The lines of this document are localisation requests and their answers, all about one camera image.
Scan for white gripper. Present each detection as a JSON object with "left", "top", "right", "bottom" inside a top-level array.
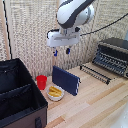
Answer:
[{"left": 45, "top": 28, "right": 82, "bottom": 57}]

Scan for dark blue book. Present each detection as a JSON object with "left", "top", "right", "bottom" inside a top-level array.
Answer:
[{"left": 51, "top": 65, "right": 82, "bottom": 97}]

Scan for beige woven folding screen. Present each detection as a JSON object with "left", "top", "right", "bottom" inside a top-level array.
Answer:
[{"left": 0, "top": 0, "right": 128, "bottom": 80}]

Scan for red plastic cup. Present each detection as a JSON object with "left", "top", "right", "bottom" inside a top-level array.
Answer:
[{"left": 35, "top": 74, "right": 48, "bottom": 91}]

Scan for yellow food pieces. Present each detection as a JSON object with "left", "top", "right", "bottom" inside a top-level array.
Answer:
[{"left": 48, "top": 85, "right": 63, "bottom": 98}]

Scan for white bowl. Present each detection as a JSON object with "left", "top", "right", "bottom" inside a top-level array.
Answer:
[{"left": 46, "top": 84, "right": 65, "bottom": 102}]

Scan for black toaster oven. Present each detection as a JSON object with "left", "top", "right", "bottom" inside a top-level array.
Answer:
[{"left": 91, "top": 37, "right": 128, "bottom": 80}]

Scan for black fabric storage box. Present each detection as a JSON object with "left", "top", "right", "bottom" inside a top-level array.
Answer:
[{"left": 0, "top": 58, "right": 49, "bottom": 128}]

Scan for black wire oven rack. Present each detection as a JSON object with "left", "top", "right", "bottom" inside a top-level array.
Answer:
[{"left": 79, "top": 64, "right": 112, "bottom": 85}]

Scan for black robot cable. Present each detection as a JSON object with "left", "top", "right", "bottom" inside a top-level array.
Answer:
[{"left": 80, "top": 12, "right": 128, "bottom": 37}]

